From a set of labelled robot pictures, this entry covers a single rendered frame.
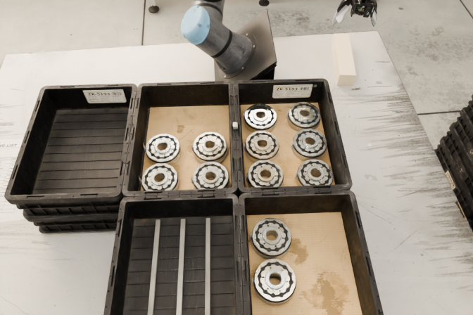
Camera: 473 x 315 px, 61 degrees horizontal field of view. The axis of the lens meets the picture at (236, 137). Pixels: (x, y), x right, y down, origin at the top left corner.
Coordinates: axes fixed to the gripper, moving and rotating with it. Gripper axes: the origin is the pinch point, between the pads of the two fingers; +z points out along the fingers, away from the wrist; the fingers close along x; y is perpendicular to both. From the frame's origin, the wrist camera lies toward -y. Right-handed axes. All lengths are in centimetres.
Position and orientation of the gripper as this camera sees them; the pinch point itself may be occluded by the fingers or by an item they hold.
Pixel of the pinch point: (352, 24)
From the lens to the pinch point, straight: 158.2
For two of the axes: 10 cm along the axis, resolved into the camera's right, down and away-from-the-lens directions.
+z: 0.0, 5.9, 8.1
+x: 10.0, 0.4, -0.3
